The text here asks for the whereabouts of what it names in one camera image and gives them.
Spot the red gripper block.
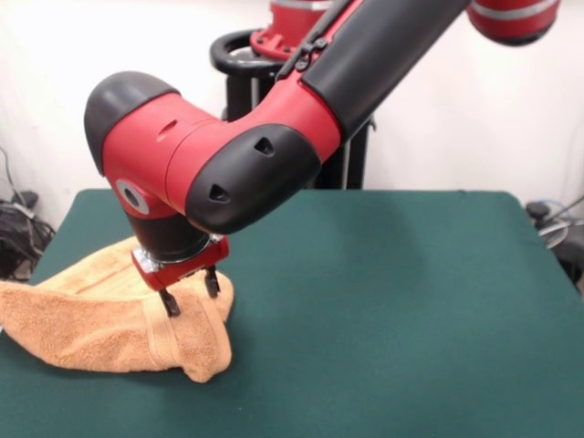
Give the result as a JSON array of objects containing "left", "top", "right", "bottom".
[{"left": 130, "top": 236, "right": 231, "bottom": 318}]

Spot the tan terry towel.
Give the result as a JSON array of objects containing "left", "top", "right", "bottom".
[{"left": 0, "top": 235, "right": 235, "bottom": 383}]

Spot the dark green table cloth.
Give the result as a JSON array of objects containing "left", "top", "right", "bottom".
[{"left": 0, "top": 189, "right": 584, "bottom": 438}]

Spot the grey chair base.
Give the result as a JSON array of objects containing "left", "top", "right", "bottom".
[{"left": 524, "top": 200, "right": 584, "bottom": 293}]

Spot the black cable tangle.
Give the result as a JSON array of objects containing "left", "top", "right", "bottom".
[{"left": 0, "top": 145, "right": 57, "bottom": 284}]

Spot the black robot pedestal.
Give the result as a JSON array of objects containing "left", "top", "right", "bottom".
[{"left": 209, "top": 29, "right": 380, "bottom": 191}]

